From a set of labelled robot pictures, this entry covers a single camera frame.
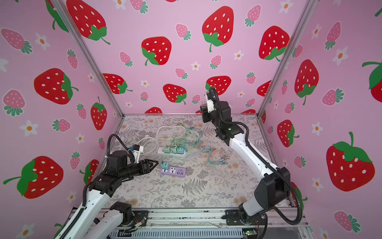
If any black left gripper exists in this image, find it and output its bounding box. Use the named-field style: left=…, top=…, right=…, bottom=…
left=118, top=159, right=158, bottom=182

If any teal charger plug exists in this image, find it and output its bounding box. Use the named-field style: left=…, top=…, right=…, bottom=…
left=161, top=162, right=169, bottom=170
left=177, top=146, right=185, bottom=154

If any light green charger plug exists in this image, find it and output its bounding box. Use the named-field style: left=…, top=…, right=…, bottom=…
left=163, top=146, right=171, bottom=153

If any pink charger plug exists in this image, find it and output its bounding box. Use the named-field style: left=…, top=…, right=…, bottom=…
left=200, top=103, right=208, bottom=113

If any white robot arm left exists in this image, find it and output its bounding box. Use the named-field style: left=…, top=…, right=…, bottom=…
left=55, top=150, right=159, bottom=239

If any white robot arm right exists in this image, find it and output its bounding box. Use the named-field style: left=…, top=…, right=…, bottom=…
left=200, top=100, right=303, bottom=225

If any white blue power strip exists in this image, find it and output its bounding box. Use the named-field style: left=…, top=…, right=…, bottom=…
left=157, top=146, right=187, bottom=157

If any purple power strip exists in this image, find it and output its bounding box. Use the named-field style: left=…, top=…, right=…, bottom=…
left=160, top=166, right=186, bottom=178

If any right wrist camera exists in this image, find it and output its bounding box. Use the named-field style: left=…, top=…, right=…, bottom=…
left=205, top=93, right=215, bottom=113

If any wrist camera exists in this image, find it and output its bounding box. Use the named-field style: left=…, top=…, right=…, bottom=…
left=128, top=144, right=144, bottom=164
left=205, top=93, right=215, bottom=113

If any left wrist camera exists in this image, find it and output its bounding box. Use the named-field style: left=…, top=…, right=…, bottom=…
left=128, top=144, right=144, bottom=164

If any white power strip cord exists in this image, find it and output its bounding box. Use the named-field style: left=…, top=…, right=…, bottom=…
left=122, top=125, right=186, bottom=159

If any tangled coloured cable pile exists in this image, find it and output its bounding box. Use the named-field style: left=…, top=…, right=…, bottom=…
left=175, top=122, right=230, bottom=166

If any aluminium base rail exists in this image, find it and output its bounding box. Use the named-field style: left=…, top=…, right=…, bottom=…
left=66, top=208, right=314, bottom=239

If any aluminium corner post right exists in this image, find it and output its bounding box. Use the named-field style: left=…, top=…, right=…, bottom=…
left=257, top=0, right=318, bottom=117

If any aluminium corner post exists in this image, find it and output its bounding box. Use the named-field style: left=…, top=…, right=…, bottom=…
left=257, top=0, right=318, bottom=117
left=52, top=0, right=124, bottom=118

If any aluminium corner post left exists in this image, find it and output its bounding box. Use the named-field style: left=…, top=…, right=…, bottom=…
left=52, top=0, right=124, bottom=118

